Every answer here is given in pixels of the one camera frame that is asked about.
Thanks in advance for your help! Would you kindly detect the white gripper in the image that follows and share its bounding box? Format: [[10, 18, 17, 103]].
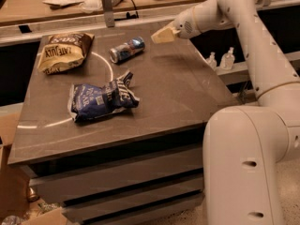
[[151, 7, 201, 44]]

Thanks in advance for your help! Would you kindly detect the red bull can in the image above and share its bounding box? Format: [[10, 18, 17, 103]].
[[109, 37, 145, 64]]

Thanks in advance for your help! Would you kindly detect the blue chip bag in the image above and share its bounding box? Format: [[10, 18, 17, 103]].
[[67, 70, 140, 122]]

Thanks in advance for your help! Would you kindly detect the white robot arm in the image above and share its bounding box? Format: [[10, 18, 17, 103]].
[[152, 0, 300, 225]]

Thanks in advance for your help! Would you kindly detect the brown and cream chip bag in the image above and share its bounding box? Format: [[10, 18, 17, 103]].
[[37, 32, 94, 75]]

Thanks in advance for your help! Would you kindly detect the clear bottle left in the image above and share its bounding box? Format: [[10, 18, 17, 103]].
[[206, 52, 217, 70]]

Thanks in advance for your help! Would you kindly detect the clear bottle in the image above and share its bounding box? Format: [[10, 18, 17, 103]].
[[220, 47, 235, 70], [206, 52, 217, 70]]

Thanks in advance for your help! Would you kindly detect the clear bottle right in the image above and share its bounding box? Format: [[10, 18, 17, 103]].
[[220, 47, 235, 70]]

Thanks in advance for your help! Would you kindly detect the grey drawer cabinet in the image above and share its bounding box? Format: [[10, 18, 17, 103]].
[[8, 22, 234, 225]]

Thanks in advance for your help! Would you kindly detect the cardboard box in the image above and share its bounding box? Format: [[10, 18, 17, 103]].
[[0, 112, 68, 225]]

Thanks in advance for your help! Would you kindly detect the metal post left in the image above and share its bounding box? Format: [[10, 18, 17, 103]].
[[101, 0, 115, 27]]

